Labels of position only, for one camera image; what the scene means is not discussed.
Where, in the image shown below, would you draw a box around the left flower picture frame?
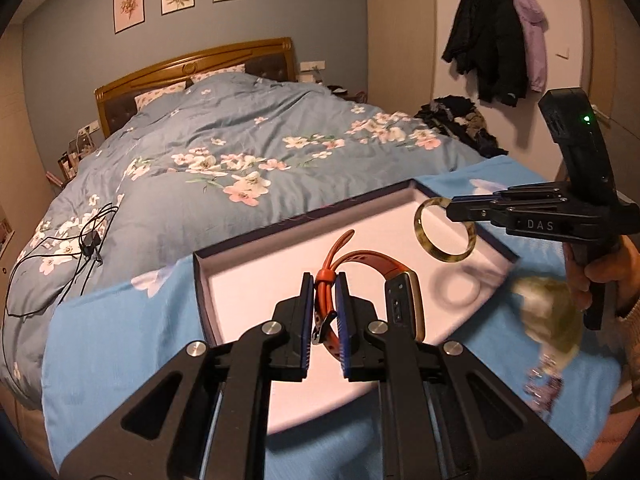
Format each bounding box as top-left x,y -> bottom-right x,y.
113,0 -> 145,34

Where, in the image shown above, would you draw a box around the black hanging coat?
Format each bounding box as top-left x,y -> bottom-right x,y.
442,0 -> 528,107

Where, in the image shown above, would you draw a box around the white wall socket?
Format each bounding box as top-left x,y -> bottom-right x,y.
299,61 -> 326,72

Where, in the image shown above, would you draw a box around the dark blue tray box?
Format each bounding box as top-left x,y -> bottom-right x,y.
195,180 -> 518,434

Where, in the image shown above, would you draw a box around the black cable on bed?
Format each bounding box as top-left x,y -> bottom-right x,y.
3,201 -> 121,319

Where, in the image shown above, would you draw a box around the blue floral duvet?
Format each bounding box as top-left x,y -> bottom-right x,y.
1,73 -> 480,410

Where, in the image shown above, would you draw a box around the floral pillow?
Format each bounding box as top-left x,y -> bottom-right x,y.
134,64 -> 245,112

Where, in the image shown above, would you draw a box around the olive green bangle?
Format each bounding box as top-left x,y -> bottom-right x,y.
413,196 -> 477,263

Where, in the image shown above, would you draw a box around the dark clothes pile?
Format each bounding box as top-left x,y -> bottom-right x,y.
414,96 -> 509,158

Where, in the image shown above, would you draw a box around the light blue floral cloth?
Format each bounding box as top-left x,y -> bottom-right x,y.
41,155 -> 624,480

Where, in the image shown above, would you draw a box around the white light switch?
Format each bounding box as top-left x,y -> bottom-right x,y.
555,48 -> 570,60

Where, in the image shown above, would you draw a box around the orange strap smartwatch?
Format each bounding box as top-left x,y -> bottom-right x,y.
314,229 -> 426,361

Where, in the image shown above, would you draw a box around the photo frames on nightstand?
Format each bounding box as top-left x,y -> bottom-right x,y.
46,120 -> 101,190

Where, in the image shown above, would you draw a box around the person's right hand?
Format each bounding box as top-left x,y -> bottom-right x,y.
563,236 -> 639,312

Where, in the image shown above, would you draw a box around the wooden bed headboard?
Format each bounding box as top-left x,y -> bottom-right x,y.
94,37 -> 297,138

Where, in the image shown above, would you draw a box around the lilac hanging jacket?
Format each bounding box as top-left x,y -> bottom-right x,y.
513,0 -> 548,93

